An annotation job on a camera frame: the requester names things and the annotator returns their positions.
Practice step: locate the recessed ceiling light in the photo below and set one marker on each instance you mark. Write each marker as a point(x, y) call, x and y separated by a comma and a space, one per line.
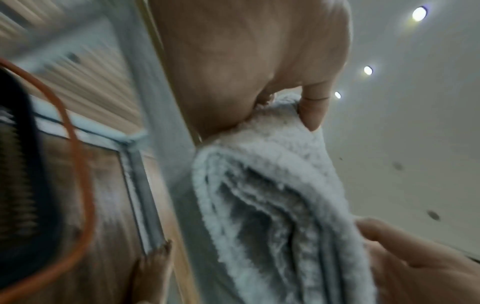
point(419, 13)
point(368, 70)
point(337, 95)

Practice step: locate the person's left hand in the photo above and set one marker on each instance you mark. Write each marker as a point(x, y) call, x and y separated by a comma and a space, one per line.
point(243, 53)

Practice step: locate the person's bare foot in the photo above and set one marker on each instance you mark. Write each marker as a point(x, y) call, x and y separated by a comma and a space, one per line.
point(152, 273)

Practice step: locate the person's right hand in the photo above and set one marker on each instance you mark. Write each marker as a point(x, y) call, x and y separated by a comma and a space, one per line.
point(423, 273)

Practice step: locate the grey terry towel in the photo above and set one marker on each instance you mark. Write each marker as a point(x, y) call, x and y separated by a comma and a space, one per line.
point(270, 178)

